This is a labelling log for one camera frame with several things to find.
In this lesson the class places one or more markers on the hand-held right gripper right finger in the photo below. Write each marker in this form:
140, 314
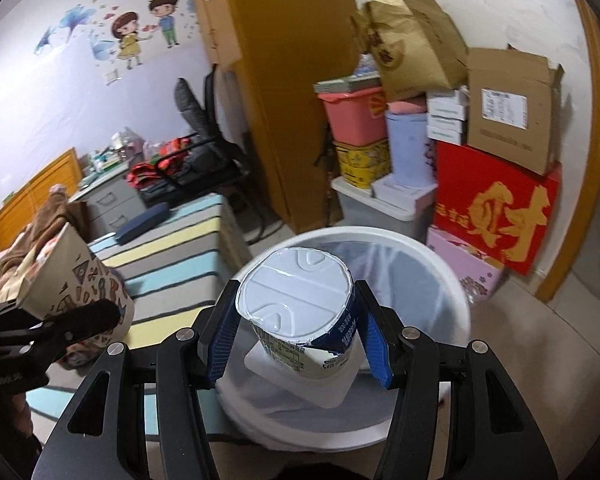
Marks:
377, 345

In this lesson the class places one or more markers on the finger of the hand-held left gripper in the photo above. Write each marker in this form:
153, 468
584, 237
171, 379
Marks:
85, 317

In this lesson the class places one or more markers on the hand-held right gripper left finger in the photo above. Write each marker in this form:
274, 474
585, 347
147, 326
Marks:
221, 332

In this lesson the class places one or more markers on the patterned paper bag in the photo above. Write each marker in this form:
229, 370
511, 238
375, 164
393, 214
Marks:
75, 270

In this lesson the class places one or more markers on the white trash bin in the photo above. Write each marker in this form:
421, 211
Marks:
420, 280

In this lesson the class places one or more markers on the white yogurt cup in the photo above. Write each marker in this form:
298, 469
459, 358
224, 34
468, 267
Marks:
290, 285

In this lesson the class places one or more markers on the brown blanket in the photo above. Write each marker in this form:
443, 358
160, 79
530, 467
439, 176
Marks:
35, 230

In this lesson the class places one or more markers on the navy glasses case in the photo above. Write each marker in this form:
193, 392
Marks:
142, 222

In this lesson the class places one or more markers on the grey drawer cabinet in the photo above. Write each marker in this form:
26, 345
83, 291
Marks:
110, 205

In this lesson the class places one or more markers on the pink floral box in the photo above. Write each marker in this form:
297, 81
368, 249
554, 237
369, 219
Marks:
465, 265

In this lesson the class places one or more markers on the grey storage bin white lid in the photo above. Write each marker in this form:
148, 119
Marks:
375, 215

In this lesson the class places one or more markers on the wooden headboard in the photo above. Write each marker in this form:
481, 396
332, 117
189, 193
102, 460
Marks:
40, 185

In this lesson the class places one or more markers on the flat white box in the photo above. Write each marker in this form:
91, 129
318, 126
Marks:
405, 187

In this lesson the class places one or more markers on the red clothes pile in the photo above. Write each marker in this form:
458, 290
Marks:
155, 167

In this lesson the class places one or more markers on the clutter of bottles and boxes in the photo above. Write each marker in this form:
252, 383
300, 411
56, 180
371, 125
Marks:
112, 152

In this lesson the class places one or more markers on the black office chair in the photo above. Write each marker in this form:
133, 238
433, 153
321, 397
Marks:
220, 160

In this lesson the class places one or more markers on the black folded stand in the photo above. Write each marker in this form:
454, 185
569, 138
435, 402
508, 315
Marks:
326, 175

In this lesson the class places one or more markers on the red box gold print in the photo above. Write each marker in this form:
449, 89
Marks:
495, 210

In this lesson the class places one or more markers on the yellow patterned box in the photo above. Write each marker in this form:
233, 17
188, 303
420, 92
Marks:
362, 162

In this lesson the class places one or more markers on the lavender bucket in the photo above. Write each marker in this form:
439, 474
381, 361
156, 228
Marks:
410, 150

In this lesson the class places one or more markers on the pink storage box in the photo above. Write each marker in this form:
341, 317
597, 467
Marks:
352, 117

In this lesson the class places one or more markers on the grey padded cushion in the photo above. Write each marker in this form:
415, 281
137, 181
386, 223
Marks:
192, 105

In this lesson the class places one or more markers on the pink lid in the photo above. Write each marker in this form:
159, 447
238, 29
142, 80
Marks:
407, 106

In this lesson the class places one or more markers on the wooden wardrobe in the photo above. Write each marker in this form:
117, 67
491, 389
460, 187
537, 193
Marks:
290, 85

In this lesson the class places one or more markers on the flat box green edge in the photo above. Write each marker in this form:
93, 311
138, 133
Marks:
347, 85

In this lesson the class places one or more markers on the brown cardboard box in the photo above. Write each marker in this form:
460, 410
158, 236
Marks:
510, 115

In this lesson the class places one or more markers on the gold paper bag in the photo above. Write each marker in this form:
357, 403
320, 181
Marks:
415, 45

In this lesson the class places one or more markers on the cartoon wall sticker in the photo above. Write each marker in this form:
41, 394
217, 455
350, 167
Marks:
130, 35

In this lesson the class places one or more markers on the wooden door frame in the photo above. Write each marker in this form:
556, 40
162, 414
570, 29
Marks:
587, 135

